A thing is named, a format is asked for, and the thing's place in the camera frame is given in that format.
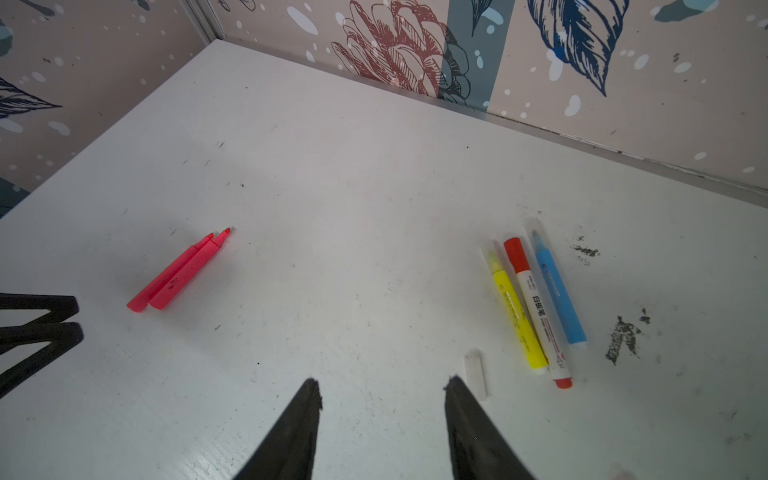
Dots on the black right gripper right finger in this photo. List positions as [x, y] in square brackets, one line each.
[477, 449]

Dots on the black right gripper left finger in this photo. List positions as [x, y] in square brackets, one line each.
[288, 449]

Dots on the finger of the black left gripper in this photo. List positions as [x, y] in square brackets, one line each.
[59, 307]
[59, 339]

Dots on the yellow highlighter pen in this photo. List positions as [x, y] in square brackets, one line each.
[516, 313]

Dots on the white whiteboard marker pen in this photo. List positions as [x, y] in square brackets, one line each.
[557, 363]

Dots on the blue marker pen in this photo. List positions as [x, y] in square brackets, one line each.
[562, 302]

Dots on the lone translucent pen cap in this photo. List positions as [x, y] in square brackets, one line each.
[474, 374]

